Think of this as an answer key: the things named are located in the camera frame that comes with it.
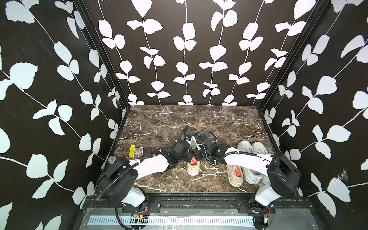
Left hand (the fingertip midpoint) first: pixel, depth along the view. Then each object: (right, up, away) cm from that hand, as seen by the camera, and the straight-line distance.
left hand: (192, 149), depth 87 cm
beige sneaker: (+1, -11, -6) cm, 13 cm away
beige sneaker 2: (+24, -12, -11) cm, 28 cm away
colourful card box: (-35, -4, +5) cm, 36 cm away
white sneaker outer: (+42, 0, +3) cm, 42 cm away
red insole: (0, -5, -9) cm, 10 cm away
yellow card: (-40, -3, +6) cm, 41 cm away
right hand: (0, 0, -2) cm, 2 cm away
